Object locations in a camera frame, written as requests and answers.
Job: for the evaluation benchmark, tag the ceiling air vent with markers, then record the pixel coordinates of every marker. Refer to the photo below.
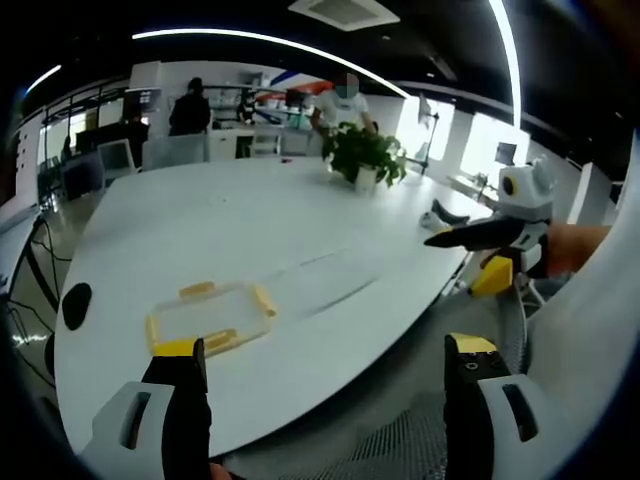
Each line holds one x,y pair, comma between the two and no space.
345,11

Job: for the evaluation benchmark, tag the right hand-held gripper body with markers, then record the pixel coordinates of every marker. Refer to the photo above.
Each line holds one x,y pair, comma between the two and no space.
525,197

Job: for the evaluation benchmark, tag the green potted plant white pot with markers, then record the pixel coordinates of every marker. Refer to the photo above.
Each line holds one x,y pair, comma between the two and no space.
362,150

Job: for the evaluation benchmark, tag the white counter cabinet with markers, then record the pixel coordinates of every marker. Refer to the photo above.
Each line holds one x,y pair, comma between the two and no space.
265,142

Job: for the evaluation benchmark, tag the short ceiling light strip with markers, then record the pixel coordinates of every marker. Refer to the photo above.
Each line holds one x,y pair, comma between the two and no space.
44,77

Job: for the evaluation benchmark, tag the long ceiling light strip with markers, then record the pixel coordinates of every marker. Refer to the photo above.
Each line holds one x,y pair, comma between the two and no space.
280,42
510,50

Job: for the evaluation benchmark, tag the dark blue chair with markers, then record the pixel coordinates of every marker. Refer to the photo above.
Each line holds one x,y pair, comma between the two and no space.
82,175

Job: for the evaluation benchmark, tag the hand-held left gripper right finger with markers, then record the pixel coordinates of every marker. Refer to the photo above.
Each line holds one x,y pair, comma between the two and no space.
480,400

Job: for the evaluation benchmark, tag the person's left hand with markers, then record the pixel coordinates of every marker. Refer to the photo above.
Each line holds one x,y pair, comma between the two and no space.
222,472

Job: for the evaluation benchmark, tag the black and white device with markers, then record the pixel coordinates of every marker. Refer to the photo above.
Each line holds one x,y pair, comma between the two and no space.
442,216

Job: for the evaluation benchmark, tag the white office chair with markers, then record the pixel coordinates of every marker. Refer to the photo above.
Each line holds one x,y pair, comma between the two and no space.
116,155

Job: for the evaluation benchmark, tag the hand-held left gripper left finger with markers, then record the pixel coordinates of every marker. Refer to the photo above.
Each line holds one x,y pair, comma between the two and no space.
150,400

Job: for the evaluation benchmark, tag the person's right hand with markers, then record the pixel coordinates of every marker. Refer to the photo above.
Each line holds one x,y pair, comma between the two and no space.
575,247

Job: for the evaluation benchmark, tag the black round pad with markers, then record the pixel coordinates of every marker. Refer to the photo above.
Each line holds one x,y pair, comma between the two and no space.
76,305

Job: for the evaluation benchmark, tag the computer monitor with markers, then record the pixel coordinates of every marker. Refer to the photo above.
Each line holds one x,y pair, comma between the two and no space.
506,153

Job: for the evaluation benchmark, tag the clear lid with yellow clips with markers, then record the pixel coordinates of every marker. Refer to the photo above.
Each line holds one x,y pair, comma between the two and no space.
210,315

